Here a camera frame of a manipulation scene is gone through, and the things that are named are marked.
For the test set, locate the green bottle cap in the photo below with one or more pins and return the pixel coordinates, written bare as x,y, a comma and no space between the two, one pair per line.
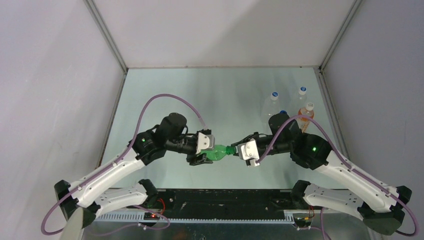
233,150

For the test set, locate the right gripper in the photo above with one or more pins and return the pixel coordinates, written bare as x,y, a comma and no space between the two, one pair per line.
255,135

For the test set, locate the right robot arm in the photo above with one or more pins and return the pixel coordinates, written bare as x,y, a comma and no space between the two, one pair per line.
381,207

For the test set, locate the metal cable duct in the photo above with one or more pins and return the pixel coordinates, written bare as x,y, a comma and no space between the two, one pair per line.
137,217

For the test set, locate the clear bottle with blue cap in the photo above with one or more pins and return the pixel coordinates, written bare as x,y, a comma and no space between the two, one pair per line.
298,100

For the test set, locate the right circuit board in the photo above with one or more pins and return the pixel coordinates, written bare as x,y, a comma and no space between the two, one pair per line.
303,223

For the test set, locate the green plastic bottle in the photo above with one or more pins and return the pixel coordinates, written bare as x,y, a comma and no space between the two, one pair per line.
217,153

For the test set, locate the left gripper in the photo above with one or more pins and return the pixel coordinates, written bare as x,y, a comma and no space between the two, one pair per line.
194,160

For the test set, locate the left circuit board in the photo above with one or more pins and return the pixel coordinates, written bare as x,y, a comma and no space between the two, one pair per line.
151,217

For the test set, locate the circuit board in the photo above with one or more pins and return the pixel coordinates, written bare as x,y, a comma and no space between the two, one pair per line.
151,217
303,223

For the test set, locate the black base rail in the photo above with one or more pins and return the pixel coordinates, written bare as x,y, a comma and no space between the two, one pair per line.
226,204

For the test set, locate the clear plastic bottle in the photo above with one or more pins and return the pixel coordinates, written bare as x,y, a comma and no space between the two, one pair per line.
270,108

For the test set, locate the blue white bottle cap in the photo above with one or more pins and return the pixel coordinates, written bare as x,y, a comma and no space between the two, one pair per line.
274,96

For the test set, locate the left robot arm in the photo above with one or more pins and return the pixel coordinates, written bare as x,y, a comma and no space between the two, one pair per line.
91,193

